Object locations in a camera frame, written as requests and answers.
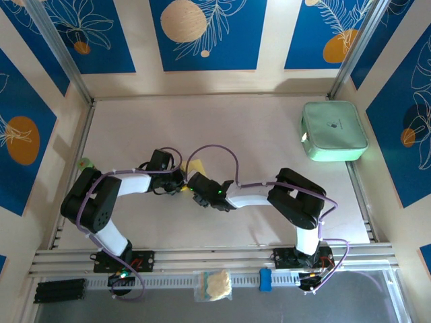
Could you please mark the yellow paper sheet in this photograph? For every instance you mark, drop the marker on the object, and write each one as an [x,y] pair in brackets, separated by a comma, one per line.
[195,166]

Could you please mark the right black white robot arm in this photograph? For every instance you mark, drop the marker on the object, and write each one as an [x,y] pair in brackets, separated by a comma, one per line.
[296,202]

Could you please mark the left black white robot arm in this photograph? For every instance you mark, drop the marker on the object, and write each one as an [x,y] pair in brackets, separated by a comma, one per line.
[91,205]

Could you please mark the grey metal sheet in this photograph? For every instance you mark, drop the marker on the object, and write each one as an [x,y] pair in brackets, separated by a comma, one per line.
[168,309]

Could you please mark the small green capped bottle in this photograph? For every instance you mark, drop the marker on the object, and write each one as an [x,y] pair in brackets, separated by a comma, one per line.
[84,163]

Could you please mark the clear bag with beige contents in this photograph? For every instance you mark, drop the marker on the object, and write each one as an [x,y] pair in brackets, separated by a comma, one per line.
[219,284]

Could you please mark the blue plastic clip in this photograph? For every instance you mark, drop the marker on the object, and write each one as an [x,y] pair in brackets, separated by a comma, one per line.
[265,279]

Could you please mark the mint green zip case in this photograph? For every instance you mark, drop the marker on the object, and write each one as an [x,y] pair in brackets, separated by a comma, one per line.
[336,117]

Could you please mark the black ribbed block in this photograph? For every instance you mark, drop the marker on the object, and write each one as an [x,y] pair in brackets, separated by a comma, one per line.
[60,291]

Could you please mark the aluminium front frame rail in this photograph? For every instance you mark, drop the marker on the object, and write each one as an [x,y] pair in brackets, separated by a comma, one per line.
[208,257]

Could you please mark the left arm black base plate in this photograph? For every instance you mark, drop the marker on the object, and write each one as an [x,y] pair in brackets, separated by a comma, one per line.
[148,260]

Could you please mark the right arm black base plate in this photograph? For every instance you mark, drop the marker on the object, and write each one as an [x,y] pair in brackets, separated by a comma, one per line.
[281,257]

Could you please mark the aluminium corner post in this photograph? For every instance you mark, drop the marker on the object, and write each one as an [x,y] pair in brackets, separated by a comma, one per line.
[357,47]
[60,47]

